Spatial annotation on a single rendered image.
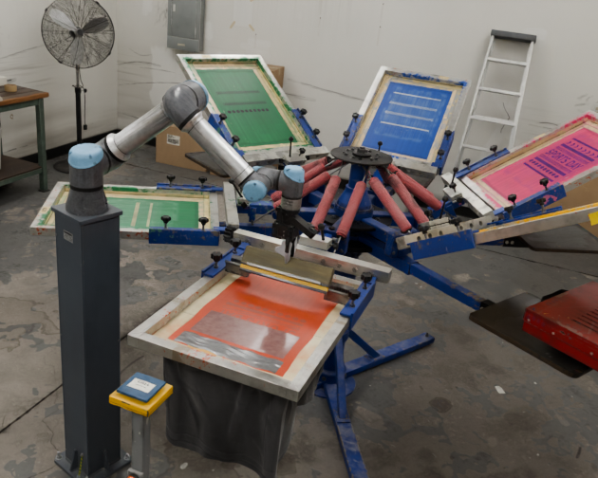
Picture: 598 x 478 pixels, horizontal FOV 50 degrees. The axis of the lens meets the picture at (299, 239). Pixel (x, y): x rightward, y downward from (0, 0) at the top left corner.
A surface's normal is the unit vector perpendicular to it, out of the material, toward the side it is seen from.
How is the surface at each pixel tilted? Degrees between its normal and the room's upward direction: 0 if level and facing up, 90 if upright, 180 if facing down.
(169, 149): 90
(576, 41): 90
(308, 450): 0
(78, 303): 90
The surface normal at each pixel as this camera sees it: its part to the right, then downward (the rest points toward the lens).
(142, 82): -0.37, 0.33
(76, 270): -0.62, 0.25
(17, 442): 0.11, -0.91
